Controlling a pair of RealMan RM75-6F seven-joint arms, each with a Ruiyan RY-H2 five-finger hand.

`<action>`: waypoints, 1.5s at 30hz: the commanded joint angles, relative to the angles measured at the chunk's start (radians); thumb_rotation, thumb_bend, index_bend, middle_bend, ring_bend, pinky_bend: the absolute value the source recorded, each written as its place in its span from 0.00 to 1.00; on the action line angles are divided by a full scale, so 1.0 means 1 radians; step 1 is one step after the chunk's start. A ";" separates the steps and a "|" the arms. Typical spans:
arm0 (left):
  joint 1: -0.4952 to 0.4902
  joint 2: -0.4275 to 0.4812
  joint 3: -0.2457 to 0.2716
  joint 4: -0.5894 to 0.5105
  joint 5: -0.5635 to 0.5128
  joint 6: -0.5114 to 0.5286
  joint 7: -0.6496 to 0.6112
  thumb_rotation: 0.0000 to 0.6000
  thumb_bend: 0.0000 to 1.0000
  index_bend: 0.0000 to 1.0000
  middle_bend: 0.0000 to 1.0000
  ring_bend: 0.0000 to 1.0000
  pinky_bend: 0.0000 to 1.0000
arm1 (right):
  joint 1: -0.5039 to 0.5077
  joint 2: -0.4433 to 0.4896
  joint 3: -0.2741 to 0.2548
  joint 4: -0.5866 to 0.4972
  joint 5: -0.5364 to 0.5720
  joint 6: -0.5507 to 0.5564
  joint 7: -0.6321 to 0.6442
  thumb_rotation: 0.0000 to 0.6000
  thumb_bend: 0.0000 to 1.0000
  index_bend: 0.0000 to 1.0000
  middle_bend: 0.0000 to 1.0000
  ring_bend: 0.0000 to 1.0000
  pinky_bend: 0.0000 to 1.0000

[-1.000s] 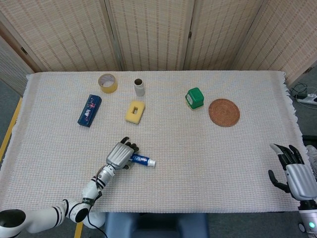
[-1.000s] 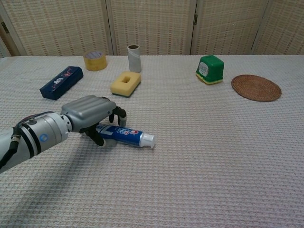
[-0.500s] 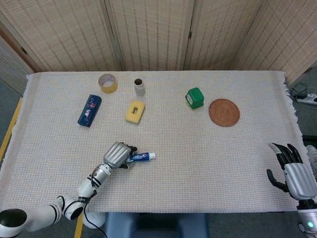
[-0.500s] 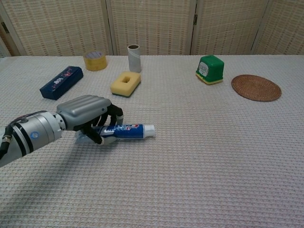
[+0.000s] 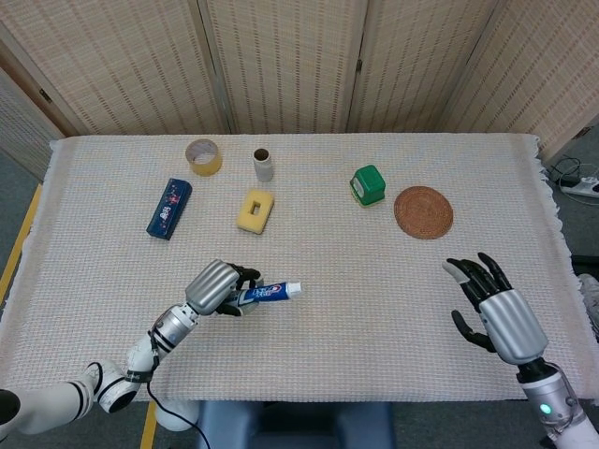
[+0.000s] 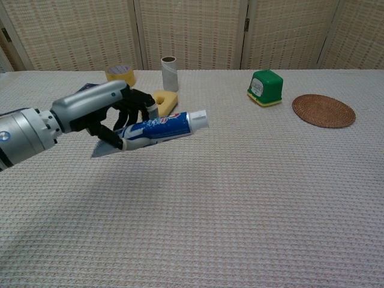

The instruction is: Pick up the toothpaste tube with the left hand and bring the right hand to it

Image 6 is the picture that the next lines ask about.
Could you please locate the cardboard paper roll tube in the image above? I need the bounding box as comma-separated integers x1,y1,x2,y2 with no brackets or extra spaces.
160,56,180,92

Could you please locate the yellow sponge with hole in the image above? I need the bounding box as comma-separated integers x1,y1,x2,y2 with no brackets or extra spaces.
152,89,179,117

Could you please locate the dark blue cardboard box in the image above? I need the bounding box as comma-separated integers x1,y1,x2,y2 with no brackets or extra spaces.
74,83,101,92

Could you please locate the blue white toothpaste tube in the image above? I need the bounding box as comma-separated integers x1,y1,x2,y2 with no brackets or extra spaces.
90,109,210,159

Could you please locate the green plastic box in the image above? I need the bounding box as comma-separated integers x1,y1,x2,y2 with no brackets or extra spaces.
247,69,284,109

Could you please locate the beige waffle weave tablecloth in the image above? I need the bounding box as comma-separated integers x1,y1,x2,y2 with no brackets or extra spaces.
0,69,384,288

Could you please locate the yellow packing tape roll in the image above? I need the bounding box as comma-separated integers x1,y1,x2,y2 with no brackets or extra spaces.
105,64,136,87

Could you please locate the woven folding screen panel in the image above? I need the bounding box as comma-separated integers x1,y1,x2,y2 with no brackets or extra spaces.
0,17,24,74
135,0,250,71
241,0,342,71
0,0,144,72
317,0,384,71

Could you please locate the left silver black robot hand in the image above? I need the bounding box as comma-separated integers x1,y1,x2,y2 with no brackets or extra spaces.
49,79,160,151

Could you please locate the round woven rattan coaster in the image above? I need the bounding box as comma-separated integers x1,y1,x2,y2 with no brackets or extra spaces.
292,94,357,129

